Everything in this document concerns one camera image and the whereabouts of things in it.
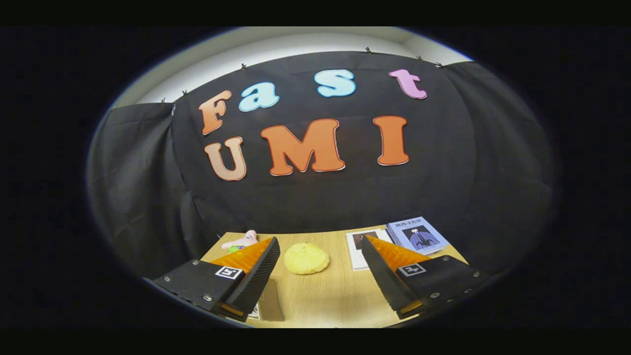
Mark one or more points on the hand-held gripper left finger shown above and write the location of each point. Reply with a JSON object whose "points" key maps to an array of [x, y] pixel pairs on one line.
{"points": [[256, 276]]}

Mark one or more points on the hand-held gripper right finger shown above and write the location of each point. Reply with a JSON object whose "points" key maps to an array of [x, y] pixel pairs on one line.
{"points": [[382, 276]]}

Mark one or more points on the yellow plush toy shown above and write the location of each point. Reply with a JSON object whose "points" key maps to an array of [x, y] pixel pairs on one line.
{"points": [[306, 259]]}

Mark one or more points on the pink and green plush toy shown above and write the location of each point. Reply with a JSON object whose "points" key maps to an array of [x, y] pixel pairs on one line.
{"points": [[244, 240]]}

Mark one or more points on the white book with dark picture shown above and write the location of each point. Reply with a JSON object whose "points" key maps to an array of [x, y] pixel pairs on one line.
{"points": [[356, 251]]}

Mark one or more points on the blue book with figure print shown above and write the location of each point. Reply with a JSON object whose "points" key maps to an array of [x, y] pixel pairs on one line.
{"points": [[419, 236]]}

